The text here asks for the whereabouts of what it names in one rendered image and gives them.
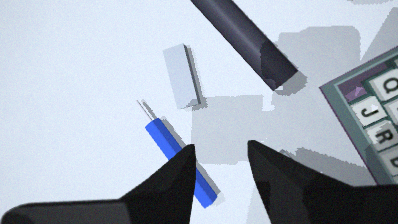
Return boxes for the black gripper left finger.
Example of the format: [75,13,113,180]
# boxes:
[0,144,196,224]

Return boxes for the blue stylus with grey tip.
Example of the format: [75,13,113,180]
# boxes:
[134,100,218,209]

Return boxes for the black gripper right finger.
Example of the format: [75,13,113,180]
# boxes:
[247,140,398,224]

